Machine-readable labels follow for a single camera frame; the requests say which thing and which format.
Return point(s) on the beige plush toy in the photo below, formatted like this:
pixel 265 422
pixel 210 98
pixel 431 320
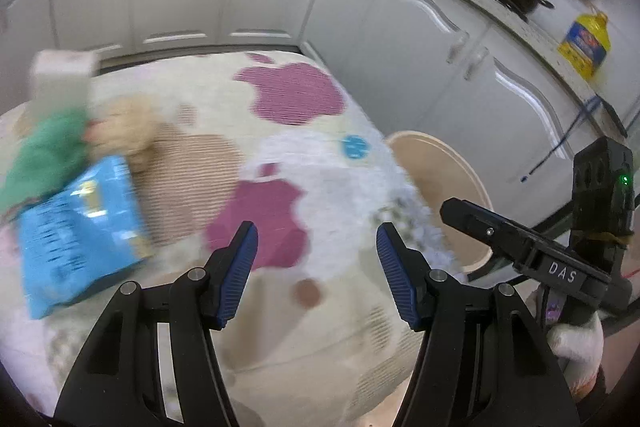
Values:
pixel 127 129

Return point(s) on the patterned quilted tablecloth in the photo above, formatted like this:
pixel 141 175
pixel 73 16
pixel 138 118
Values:
pixel 310 167

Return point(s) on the beige round bin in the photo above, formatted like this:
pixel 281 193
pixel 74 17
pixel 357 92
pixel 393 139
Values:
pixel 435 167

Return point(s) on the white kitchen cabinet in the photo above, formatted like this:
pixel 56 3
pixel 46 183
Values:
pixel 400 37

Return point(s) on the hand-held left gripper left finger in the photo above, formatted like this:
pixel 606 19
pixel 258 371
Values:
pixel 240 267

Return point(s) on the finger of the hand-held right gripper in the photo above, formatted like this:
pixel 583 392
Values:
pixel 485 229

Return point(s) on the white foam block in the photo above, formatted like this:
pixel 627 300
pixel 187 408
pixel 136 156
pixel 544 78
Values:
pixel 62 79

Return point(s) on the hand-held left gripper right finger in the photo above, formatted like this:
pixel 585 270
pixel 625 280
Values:
pixel 395 277

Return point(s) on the person's right hand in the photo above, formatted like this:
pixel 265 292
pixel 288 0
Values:
pixel 580 352

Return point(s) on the yellow cooking oil bottle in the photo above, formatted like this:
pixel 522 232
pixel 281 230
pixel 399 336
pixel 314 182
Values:
pixel 585 47

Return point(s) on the blue snack packet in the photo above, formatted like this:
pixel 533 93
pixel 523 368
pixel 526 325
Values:
pixel 80 232

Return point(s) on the green cloth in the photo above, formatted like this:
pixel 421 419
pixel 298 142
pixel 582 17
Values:
pixel 45 152

